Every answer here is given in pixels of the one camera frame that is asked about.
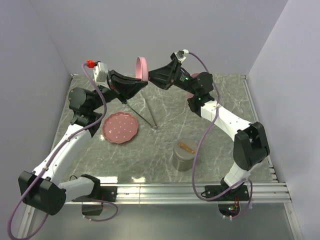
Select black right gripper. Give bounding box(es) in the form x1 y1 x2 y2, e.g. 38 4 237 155
144 59 198 97

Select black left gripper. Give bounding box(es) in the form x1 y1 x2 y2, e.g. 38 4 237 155
90 70 149 112

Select pink round lid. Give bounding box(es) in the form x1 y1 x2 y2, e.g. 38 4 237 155
135 56 149 82

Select pink cylindrical container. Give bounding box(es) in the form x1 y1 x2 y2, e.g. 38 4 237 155
185 72 200 100

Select pink polka dot plate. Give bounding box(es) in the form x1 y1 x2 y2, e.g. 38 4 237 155
101 111 139 144

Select metal tongs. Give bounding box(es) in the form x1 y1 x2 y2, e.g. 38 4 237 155
125 91 158 130

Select grey round lid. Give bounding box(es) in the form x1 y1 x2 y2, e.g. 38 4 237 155
173 138 197 162

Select grey cylindrical container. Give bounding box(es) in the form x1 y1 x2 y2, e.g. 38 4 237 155
172 155 195 172

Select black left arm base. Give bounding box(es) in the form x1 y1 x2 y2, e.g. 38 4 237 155
71 186 119 222

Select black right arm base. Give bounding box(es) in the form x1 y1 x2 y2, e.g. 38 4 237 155
201 184 252 219

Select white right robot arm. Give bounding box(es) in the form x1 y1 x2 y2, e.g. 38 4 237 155
148 50 270 200

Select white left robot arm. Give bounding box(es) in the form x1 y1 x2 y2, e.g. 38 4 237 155
18 70 149 216

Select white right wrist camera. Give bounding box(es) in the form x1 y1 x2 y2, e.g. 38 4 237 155
174 49 190 63

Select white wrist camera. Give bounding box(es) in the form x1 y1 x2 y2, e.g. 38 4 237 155
86 59 109 87
174 49 190 63

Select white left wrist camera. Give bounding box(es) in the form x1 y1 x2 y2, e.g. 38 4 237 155
86 59 109 87

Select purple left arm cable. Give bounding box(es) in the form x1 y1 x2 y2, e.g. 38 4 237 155
6 62 119 240

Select aluminium front rail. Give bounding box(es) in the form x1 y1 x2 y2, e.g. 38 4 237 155
14 182 303 240

